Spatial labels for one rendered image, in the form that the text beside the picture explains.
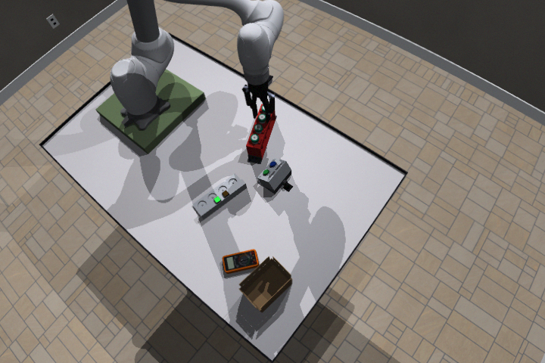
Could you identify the orange digital multimeter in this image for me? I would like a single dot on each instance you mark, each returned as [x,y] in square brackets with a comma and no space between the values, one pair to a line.
[240,261]

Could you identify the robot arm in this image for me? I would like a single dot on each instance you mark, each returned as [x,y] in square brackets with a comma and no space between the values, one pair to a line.
[134,80]

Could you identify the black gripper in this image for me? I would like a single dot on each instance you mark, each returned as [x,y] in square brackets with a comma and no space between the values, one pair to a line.
[261,92]

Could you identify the white key panel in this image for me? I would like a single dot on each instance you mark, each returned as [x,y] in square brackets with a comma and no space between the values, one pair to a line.
[275,175]

